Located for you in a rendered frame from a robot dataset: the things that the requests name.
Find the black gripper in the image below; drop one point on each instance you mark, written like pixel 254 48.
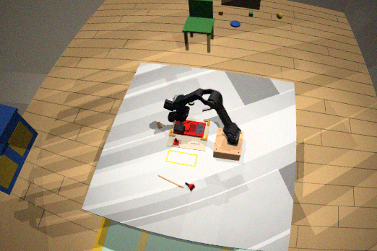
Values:
pixel 180 127

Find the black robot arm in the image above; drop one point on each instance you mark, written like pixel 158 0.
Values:
pixel 231 130

